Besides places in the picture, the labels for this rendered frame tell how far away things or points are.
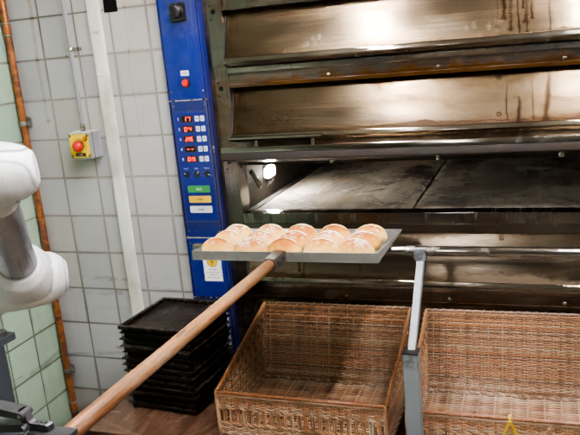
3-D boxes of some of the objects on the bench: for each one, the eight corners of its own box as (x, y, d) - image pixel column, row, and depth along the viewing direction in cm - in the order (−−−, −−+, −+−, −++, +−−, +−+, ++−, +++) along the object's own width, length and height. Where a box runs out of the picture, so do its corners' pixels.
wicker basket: (426, 380, 250) (423, 305, 243) (601, 392, 232) (602, 312, 225) (403, 458, 205) (399, 370, 199) (618, 481, 187) (620, 385, 181)
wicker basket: (269, 367, 271) (262, 299, 264) (418, 378, 252) (414, 305, 245) (215, 436, 226) (205, 356, 220) (391, 456, 207) (386, 368, 201)
